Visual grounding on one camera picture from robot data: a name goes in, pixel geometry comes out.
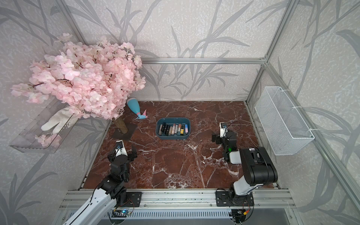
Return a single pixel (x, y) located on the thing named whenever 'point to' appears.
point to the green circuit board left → (125, 212)
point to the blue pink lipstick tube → (186, 129)
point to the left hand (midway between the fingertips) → (124, 146)
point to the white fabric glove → (64, 118)
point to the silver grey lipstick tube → (176, 128)
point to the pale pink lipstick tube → (173, 129)
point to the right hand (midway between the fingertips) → (220, 129)
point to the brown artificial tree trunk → (120, 124)
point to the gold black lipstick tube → (182, 129)
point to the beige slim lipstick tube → (170, 130)
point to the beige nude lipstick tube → (160, 128)
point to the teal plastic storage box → (175, 120)
